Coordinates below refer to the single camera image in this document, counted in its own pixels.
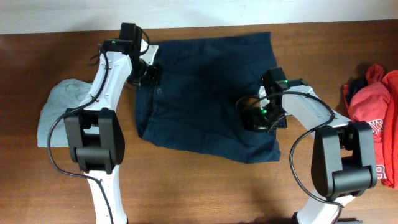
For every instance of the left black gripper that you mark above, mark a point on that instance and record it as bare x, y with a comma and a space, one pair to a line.
152, 76

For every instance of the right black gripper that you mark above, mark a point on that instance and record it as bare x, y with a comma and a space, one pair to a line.
257, 126

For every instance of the navy blue shorts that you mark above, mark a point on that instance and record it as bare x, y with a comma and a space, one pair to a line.
192, 108

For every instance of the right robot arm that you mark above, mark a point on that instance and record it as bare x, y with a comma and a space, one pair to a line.
343, 162

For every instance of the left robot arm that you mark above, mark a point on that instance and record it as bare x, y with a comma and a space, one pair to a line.
94, 135

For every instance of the light grey folded cloth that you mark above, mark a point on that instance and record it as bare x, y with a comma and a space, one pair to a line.
67, 94

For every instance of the dark garment under jersey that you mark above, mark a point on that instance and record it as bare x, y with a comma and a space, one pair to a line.
352, 88

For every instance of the red jersey with lettering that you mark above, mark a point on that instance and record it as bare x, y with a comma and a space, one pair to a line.
376, 104

